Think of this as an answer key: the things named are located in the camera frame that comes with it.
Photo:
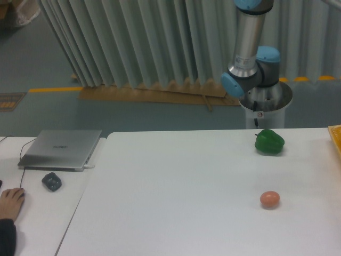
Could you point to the person's hand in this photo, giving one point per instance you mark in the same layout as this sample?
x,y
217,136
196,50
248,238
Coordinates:
x,y
9,207

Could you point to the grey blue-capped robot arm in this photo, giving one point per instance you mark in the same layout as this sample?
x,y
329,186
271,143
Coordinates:
x,y
247,53

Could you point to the black-sleeved forearm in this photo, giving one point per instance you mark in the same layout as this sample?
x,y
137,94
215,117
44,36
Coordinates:
x,y
8,237

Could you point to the yellow basket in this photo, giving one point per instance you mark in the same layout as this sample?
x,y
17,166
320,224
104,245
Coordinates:
x,y
335,134

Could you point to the black small controller device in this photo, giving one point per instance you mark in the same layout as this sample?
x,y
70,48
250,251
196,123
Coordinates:
x,y
52,182

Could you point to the silver laptop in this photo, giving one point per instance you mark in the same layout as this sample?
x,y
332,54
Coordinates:
x,y
60,150

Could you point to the grey-green pleated curtain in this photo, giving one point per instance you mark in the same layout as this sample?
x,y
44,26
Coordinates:
x,y
144,42

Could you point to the brown cardboard sheet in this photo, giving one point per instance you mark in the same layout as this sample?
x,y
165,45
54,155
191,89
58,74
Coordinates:
x,y
209,94

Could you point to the brown egg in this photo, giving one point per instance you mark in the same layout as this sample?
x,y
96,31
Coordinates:
x,y
269,199

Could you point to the green bell pepper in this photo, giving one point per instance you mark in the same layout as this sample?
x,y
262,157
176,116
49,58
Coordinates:
x,y
269,142

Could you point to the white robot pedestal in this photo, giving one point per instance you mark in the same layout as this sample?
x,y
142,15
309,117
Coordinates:
x,y
265,107

